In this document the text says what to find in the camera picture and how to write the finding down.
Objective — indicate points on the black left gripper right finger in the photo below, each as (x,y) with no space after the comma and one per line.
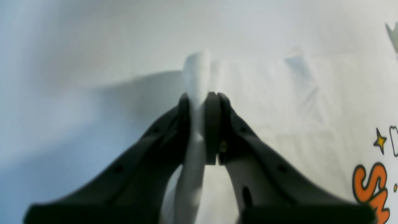
(268,189)

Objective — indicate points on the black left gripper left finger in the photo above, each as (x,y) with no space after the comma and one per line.
(131,189)

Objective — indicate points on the white printed T-shirt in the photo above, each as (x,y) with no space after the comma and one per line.
(334,118)

